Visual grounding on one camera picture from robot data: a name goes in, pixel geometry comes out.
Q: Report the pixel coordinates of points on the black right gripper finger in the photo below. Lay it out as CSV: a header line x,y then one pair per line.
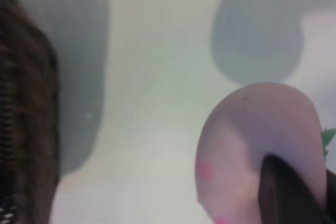
x,y
288,195

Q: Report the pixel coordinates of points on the dark brown woven basket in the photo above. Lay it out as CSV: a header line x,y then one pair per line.
x,y
26,103

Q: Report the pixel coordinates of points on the pink peach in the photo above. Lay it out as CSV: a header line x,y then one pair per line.
x,y
244,134

